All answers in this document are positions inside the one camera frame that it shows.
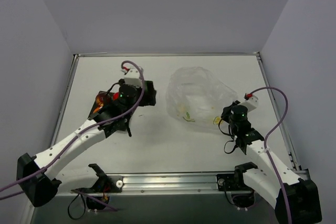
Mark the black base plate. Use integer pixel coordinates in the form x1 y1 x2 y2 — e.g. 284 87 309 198
76 175 123 194
216 173 254 192

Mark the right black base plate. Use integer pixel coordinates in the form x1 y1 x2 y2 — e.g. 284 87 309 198
216 173 254 192

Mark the translucent plastic bag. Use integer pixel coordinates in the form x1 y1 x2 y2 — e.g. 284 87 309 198
166 67 238 130

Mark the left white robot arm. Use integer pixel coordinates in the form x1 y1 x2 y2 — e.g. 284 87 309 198
16 77 156 207

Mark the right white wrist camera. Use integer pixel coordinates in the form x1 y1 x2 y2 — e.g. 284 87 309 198
240 93 259 113

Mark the aluminium front rail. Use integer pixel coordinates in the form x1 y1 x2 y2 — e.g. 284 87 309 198
57 168 249 196

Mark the dark brown fake fruit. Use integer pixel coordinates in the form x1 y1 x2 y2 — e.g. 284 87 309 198
96 91 111 108

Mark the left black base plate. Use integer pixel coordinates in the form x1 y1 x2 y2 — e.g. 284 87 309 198
76 175 123 194

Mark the red fake apple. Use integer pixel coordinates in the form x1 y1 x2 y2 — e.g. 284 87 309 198
112 92 119 101

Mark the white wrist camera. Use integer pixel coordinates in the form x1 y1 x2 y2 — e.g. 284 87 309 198
121 67 142 88
240 93 259 113

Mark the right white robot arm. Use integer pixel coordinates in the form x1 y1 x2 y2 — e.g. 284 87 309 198
221 101 322 223

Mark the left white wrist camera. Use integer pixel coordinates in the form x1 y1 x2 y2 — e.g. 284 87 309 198
121 67 142 88

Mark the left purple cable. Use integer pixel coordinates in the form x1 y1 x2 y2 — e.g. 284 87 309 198
0 60 146 213

